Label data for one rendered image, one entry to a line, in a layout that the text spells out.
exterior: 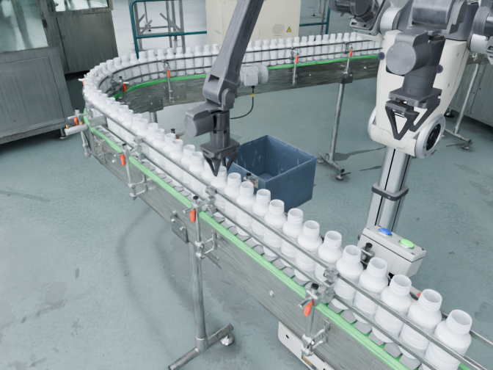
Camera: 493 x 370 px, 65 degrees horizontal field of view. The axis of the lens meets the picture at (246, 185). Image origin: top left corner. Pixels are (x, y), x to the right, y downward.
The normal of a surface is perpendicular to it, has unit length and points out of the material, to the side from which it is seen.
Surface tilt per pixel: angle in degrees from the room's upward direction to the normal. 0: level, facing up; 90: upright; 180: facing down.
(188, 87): 90
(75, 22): 90
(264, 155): 90
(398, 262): 70
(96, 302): 0
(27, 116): 90
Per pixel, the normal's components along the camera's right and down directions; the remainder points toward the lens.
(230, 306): 0.01, -0.84
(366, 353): -0.75, 0.35
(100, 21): 0.66, 0.41
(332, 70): 0.40, 0.50
